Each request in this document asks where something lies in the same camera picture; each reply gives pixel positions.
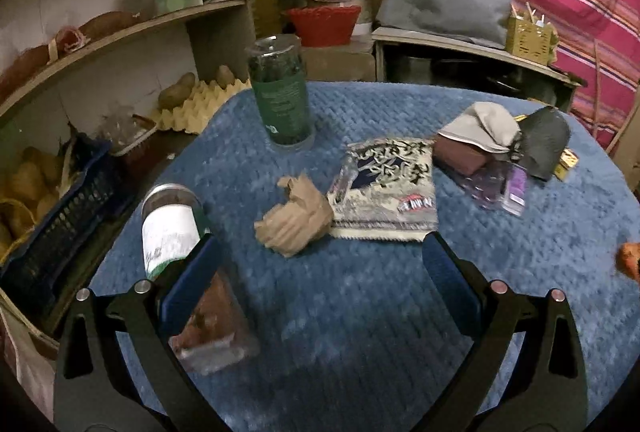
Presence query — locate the small clear plastic tub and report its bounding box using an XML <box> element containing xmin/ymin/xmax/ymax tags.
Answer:
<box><xmin>100</xmin><ymin>114</ymin><xmax>158</xmax><ymax>157</ymax></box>

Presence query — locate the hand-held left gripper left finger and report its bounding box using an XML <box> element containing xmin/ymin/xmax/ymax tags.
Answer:
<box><xmin>52</xmin><ymin>232</ymin><xmax>223</xmax><ymax>432</ymax></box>

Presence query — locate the dark blue plastic crate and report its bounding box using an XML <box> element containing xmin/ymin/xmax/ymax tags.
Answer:
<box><xmin>0</xmin><ymin>139</ymin><xmax>118</xmax><ymax>313</ymax></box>

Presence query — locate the clear purple plastic packet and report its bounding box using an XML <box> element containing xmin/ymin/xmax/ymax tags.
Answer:
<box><xmin>462</xmin><ymin>159</ymin><xmax>528</xmax><ymax>217</ymax></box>

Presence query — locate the red plastic basket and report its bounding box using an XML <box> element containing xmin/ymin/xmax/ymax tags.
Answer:
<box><xmin>285</xmin><ymin>6</ymin><xmax>362</xmax><ymax>47</ymax></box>

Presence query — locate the white cloth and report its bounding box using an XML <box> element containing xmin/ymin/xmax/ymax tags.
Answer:
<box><xmin>437</xmin><ymin>102</ymin><xmax>523</xmax><ymax>153</ymax></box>

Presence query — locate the dark grey pouch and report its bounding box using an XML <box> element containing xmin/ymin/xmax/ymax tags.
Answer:
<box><xmin>517</xmin><ymin>106</ymin><xmax>572</xmax><ymax>181</ymax></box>

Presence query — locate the wooden shelf unit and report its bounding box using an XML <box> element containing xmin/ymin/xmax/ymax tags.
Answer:
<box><xmin>0</xmin><ymin>0</ymin><xmax>257</xmax><ymax>153</ymax></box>

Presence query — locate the yellow egg tray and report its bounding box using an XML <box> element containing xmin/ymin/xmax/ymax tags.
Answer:
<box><xmin>152</xmin><ymin>79</ymin><xmax>251</xmax><ymax>135</ymax></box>

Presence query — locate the small brown paper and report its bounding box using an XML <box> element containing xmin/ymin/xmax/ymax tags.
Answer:
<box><xmin>254</xmin><ymin>172</ymin><xmax>334</xmax><ymax>259</ymax></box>

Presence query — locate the green glass jar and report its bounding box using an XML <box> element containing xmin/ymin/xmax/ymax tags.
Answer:
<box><xmin>248</xmin><ymin>36</ymin><xmax>316</xmax><ymax>149</ymax></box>

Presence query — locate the black and white patterned packet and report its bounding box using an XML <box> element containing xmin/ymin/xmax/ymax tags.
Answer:
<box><xmin>327</xmin><ymin>138</ymin><xmax>439</xmax><ymax>243</ymax></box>

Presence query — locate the sweet potato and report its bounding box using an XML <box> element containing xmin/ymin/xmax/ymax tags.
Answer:
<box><xmin>77</xmin><ymin>10</ymin><xmax>141</xmax><ymax>40</ymax></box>
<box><xmin>0</xmin><ymin>44</ymin><xmax>56</xmax><ymax>102</ymax></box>

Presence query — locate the orange snack wrapper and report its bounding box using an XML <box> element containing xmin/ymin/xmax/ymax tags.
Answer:
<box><xmin>616</xmin><ymin>242</ymin><xmax>640</xmax><ymax>283</ymax></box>

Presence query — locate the pile of yellow potatoes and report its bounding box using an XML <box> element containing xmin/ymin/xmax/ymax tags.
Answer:
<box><xmin>0</xmin><ymin>147</ymin><xmax>66</xmax><ymax>253</ymax></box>

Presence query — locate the clear spice bottle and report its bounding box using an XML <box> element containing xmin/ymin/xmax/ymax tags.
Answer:
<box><xmin>141</xmin><ymin>183</ymin><xmax>261</xmax><ymax>375</ymax></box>

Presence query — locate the low wooden table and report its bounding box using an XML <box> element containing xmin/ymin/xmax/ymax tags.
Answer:
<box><xmin>371</xmin><ymin>28</ymin><xmax>586</xmax><ymax>113</ymax></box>

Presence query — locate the yellow utensil holder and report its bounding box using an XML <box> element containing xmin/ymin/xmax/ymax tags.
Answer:
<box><xmin>507</xmin><ymin>4</ymin><xmax>558</xmax><ymax>62</ymax></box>

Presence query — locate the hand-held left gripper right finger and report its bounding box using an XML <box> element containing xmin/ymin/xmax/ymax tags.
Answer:
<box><xmin>422</xmin><ymin>231</ymin><xmax>588</xmax><ymax>432</ymax></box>

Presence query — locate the yellow cardboard box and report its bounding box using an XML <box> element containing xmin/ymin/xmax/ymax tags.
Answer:
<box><xmin>554</xmin><ymin>148</ymin><xmax>581</xmax><ymax>181</ymax></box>

